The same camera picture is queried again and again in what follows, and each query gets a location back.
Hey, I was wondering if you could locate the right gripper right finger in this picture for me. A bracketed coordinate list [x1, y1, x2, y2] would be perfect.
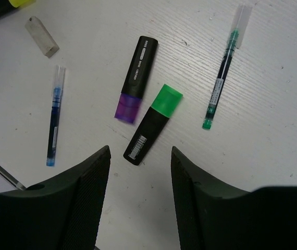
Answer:
[171, 147, 297, 249]

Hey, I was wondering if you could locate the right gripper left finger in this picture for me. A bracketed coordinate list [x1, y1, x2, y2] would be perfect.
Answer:
[0, 146, 111, 249]

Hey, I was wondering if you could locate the green cap black highlighter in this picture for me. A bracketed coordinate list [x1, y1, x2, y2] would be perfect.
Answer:
[123, 84, 183, 166]

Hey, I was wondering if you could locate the blue ink pen refill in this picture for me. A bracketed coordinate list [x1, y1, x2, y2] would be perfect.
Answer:
[46, 66, 66, 167]

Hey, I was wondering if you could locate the purple cap black highlighter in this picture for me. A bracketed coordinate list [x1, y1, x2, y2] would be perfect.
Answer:
[114, 36, 158, 124]

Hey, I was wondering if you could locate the green ink pen refill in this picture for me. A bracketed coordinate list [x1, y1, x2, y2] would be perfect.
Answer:
[202, 4, 253, 130]

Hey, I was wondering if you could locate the grey white eraser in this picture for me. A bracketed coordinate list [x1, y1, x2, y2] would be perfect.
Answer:
[25, 16, 59, 58]

